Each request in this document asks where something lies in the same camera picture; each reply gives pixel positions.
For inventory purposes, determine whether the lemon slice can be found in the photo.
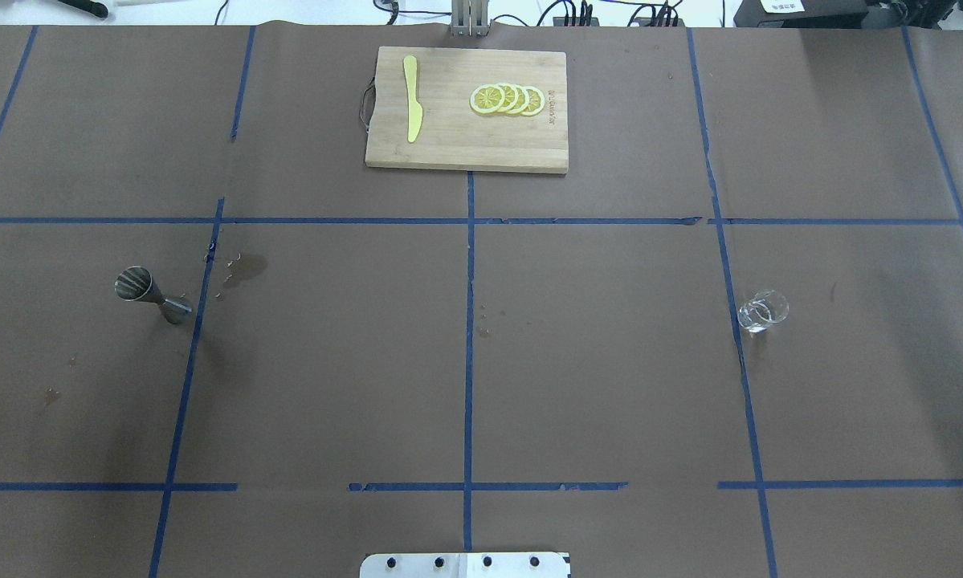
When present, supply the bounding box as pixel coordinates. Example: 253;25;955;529
469;83;506;115
496;82;521;114
507;85;530;115
518;87;546;117

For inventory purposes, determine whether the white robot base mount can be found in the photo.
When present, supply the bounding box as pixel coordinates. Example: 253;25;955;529
359;552;572;577

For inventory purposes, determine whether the aluminium frame post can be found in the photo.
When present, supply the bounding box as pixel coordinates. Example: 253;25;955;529
451;0;491;37

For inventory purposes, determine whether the wooden cutting board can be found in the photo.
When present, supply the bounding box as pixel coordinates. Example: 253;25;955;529
365;45;569;174

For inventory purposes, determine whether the yellow plastic knife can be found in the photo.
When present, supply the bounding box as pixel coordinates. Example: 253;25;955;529
402;55;425;144

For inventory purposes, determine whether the steel jigger measuring cup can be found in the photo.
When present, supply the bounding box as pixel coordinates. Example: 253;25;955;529
113;266;194;325

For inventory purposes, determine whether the black box on desk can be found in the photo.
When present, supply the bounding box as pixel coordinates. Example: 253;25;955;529
733;0;869;29

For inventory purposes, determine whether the clear glass cup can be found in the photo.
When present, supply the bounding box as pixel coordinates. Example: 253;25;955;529
736;290;790;334

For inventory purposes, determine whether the lemon slice front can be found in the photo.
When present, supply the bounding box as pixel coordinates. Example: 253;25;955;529
469;83;506;115

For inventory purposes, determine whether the black handle tool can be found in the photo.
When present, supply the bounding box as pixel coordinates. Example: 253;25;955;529
58;0;109;19

